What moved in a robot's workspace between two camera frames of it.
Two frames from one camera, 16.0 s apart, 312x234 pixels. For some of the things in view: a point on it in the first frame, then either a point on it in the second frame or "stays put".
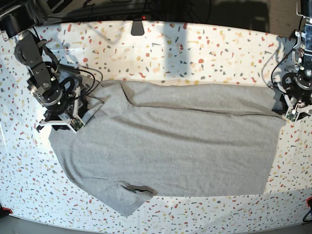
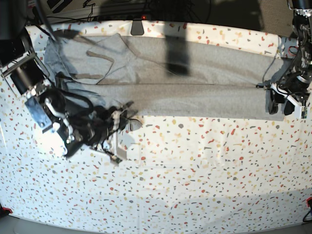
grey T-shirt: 173,139 → 172,77
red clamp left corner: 5,211 stays put
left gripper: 67,109 → 106,122
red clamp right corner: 309,202 stays put
